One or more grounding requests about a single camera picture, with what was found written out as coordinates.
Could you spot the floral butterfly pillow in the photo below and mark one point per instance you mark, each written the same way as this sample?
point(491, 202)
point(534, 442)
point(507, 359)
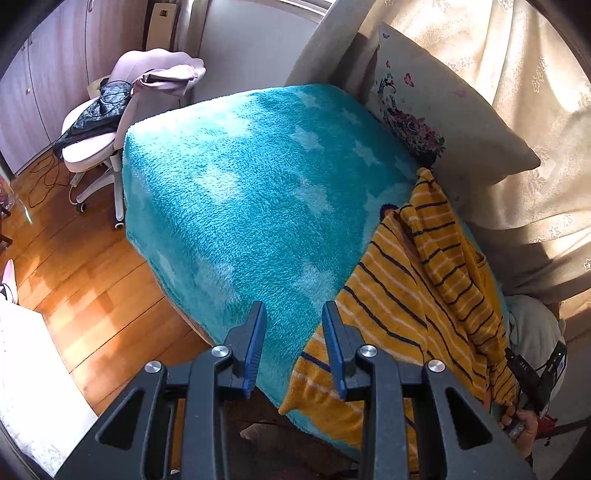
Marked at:
point(443, 101)

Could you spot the grey bed headboard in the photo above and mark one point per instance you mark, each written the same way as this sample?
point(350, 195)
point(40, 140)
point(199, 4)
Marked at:
point(323, 50)

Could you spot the person's right hand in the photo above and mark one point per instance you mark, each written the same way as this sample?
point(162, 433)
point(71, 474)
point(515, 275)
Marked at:
point(521, 429)

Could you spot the beige curtain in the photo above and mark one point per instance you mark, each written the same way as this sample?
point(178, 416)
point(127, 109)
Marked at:
point(531, 69)

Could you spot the white rug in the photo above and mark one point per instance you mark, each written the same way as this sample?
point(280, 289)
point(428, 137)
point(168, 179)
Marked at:
point(37, 383)

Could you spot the pink garment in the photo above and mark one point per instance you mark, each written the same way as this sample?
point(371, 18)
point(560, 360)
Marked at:
point(166, 76)

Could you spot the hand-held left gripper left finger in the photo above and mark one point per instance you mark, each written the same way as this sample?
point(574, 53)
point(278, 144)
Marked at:
point(251, 350)

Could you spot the yellow striped sweater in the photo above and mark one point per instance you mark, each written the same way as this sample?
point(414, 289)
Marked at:
point(415, 295)

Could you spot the wooden wardrobe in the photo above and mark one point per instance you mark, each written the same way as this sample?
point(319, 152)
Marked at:
point(51, 60)

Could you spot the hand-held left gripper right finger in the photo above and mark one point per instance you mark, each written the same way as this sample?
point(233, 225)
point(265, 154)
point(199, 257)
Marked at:
point(336, 355)

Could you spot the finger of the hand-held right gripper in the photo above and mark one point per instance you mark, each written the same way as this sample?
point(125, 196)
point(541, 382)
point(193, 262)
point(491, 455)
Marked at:
point(521, 369)

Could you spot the turquoise printed fleece blanket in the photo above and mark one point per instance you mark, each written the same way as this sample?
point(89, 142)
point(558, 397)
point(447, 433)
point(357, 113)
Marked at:
point(249, 194)

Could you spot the pink office chair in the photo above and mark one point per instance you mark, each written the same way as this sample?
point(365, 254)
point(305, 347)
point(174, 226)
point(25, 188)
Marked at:
point(92, 157)

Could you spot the black jacket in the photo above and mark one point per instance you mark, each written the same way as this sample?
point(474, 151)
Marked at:
point(97, 115)

